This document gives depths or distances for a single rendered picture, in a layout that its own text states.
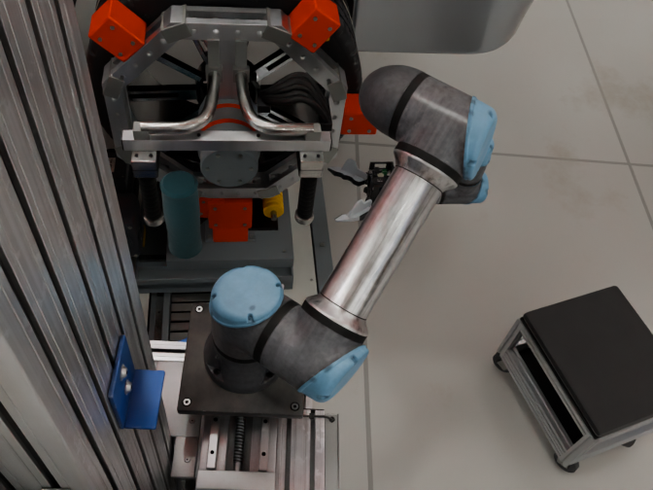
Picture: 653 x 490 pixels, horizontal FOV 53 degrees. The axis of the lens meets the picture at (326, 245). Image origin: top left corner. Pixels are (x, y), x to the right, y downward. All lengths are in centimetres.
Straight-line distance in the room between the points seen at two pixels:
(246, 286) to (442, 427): 122
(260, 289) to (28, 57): 67
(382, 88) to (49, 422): 71
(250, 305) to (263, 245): 110
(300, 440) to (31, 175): 91
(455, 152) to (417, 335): 133
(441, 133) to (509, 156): 195
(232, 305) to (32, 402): 56
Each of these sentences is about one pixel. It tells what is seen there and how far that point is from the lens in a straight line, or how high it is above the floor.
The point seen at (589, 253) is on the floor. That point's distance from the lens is 274.
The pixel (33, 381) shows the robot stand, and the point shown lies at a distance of 51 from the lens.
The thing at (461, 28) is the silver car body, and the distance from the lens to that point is 204.
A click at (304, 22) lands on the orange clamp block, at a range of 142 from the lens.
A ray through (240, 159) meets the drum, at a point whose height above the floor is 88.
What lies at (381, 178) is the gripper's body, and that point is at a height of 90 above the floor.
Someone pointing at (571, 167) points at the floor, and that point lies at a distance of 303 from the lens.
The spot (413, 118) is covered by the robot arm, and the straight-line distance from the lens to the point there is 103.
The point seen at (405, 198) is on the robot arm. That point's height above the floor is 119.
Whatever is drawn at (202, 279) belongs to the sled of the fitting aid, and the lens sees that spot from 213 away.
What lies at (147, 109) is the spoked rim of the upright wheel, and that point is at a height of 74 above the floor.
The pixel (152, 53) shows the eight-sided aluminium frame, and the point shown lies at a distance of 148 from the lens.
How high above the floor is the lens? 193
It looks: 53 degrees down
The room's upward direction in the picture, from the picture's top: 10 degrees clockwise
